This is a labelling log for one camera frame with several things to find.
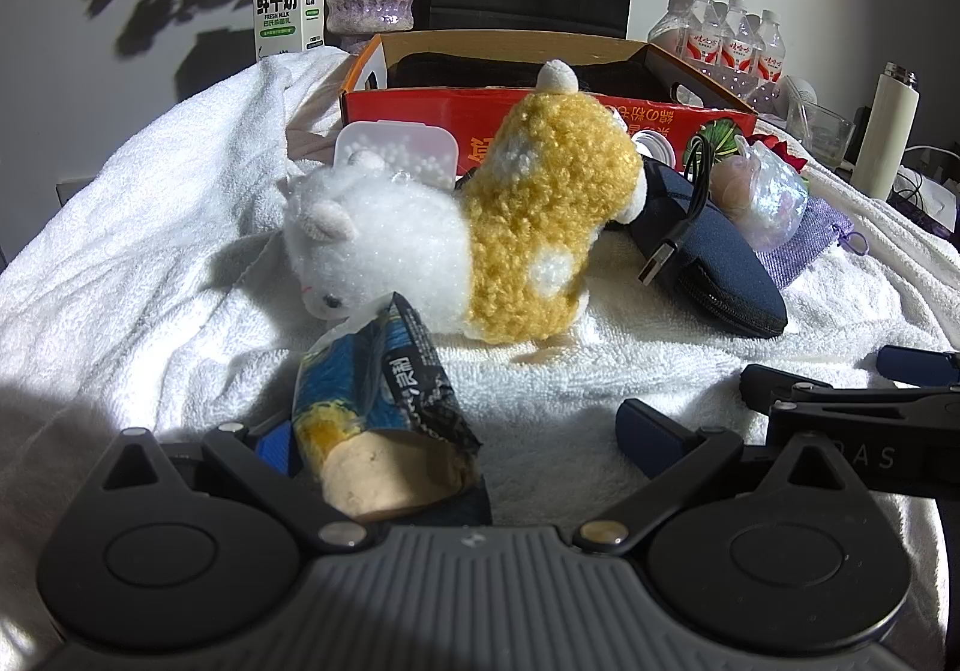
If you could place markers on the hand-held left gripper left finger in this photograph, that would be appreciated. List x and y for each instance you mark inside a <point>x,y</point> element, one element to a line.
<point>271,452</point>

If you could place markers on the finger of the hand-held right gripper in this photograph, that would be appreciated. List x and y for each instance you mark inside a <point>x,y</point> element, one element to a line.
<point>919,365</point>
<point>772,382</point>

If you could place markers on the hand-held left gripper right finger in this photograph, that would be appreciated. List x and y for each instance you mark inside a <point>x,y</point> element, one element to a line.
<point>649,435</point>

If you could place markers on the navy zip pouch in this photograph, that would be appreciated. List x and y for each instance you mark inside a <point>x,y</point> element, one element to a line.
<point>720,281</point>

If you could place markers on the blue and yellow snack packet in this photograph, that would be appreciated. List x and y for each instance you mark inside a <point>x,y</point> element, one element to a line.
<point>390,416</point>

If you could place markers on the purple fabric pouch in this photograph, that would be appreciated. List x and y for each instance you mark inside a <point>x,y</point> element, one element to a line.
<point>799,259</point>

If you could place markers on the iridescent plastic bag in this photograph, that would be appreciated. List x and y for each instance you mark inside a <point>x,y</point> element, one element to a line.
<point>776,206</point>

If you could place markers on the red fabric flower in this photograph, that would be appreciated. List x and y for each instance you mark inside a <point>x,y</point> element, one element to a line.
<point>784,155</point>

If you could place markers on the white and yellow plush toy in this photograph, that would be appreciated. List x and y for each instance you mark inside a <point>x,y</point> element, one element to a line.
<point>540,191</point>

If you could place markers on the small white jar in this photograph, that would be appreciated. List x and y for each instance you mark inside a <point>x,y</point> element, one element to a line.
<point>651,145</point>

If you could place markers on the red cardboard box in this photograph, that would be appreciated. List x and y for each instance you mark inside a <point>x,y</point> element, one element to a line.
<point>420,109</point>

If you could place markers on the white thermos bottle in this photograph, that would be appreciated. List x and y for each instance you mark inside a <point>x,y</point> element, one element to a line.
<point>885,131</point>

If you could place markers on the clear glass cup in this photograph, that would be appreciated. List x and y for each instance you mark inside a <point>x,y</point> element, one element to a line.
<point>825,135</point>

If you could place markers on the white towel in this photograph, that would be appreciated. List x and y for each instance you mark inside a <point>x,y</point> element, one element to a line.
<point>150,229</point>

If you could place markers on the white round gadget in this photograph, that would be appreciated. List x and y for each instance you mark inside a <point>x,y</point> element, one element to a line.
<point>799,94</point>

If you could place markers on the pack of water bottles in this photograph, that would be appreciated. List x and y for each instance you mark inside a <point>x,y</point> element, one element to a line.
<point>720,41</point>

